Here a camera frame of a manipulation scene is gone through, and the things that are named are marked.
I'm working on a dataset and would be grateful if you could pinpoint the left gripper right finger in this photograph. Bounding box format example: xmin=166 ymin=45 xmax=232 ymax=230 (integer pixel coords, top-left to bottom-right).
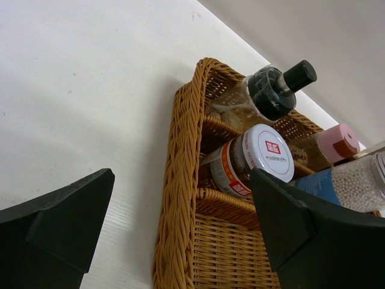
xmin=250 ymin=169 xmax=384 ymax=288

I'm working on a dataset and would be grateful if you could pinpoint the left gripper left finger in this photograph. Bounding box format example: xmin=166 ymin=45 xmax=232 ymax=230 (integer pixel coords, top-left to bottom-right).
xmin=1 ymin=169 xmax=115 ymax=288

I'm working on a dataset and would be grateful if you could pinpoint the brown wicker divided tray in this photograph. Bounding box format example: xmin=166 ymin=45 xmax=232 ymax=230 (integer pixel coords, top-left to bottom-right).
xmin=152 ymin=57 xmax=383 ymax=289

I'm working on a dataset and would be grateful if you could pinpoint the white lid spice jar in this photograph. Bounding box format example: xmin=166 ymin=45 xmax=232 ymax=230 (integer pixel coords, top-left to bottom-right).
xmin=198 ymin=124 xmax=294 ymax=199

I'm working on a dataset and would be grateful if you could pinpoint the black cap spice bottle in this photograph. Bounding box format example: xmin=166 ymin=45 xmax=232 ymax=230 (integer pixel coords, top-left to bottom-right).
xmin=205 ymin=60 xmax=318 ymax=132

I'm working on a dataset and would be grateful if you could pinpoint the pink cap spice jar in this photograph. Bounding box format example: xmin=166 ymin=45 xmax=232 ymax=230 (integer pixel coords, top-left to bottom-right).
xmin=288 ymin=124 xmax=360 ymax=172

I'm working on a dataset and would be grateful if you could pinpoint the white jar silver lid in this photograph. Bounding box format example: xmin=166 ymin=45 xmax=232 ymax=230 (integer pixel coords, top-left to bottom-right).
xmin=290 ymin=151 xmax=384 ymax=213

